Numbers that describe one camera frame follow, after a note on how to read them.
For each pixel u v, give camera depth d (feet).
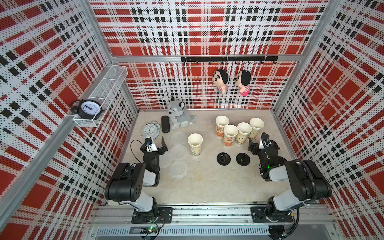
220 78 2.98
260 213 2.41
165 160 3.07
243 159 3.01
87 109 2.08
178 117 3.33
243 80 3.08
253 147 2.70
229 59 2.92
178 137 3.49
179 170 2.95
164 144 2.70
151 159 2.22
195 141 2.90
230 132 2.98
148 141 2.44
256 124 3.11
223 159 3.05
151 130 3.42
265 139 2.48
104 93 2.64
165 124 3.60
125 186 1.45
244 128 3.03
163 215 2.41
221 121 3.19
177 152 3.17
